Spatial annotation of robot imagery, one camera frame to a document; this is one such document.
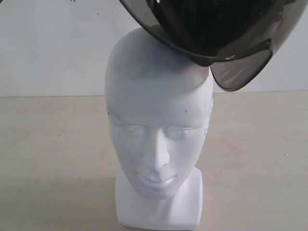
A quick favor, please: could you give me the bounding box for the black helmet with tinted visor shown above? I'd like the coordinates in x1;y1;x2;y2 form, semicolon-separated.
121;0;308;92

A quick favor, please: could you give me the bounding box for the white mannequin head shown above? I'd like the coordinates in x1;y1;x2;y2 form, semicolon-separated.
105;28;214;231

